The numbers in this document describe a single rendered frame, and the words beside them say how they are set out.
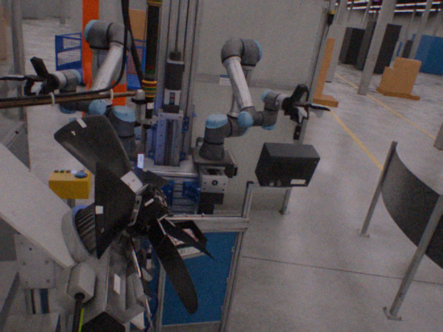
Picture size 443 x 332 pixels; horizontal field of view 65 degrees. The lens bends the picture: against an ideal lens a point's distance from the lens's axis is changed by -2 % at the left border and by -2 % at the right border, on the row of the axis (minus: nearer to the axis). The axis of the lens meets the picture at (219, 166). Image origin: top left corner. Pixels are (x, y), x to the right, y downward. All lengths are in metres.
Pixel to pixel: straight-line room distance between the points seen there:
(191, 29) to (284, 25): 1.29
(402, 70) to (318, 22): 10.27
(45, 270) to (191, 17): 1.39
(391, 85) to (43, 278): 12.79
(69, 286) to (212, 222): 0.97
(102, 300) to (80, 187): 0.77
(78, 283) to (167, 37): 1.41
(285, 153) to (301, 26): 1.71
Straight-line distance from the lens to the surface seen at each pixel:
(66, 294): 0.95
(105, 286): 0.96
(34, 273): 1.23
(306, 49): 3.24
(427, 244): 2.65
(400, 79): 13.42
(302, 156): 1.70
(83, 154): 1.14
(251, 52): 1.92
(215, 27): 2.96
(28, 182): 1.20
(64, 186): 1.61
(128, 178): 1.17
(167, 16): 1.98
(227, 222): 1.80
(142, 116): 1.12
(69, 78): 1.71
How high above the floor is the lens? 1.79
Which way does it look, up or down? 23 degrees down
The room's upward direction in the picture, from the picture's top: 8 degrees clockwise
